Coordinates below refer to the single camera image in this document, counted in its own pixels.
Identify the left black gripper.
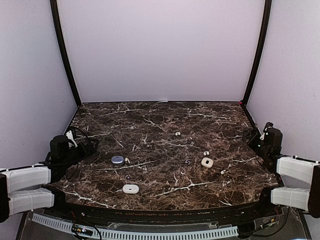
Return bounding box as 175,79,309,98
62,138,99,170

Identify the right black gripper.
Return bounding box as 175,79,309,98
242,128,270,159

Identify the right black frame post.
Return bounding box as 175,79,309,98
241,0,272,108

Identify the left black frame post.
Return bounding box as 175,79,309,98
49,0,82,108

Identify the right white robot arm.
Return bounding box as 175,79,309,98
242,122,320,218

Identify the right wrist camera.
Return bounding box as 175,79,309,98
260,127,268,141

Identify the beige square charging case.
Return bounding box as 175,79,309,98
201,157,214,168

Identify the white oval charging case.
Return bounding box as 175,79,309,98
122,184,140,194

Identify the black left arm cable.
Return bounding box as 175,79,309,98
39,126,100,180

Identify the white slotted cable duct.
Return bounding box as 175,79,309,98
31,213,239,240

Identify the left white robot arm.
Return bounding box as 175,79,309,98
0,135,100,222

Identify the purple round charging case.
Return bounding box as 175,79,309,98
111,155,125,165

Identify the black frame post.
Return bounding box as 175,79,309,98
241,0,272,108
49,0,82,108

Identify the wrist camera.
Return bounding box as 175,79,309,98
65,130,77,148
260,127,268,141

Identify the black front rail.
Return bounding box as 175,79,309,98
56,203,262,224

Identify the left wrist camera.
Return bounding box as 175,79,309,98
65,130,77,148

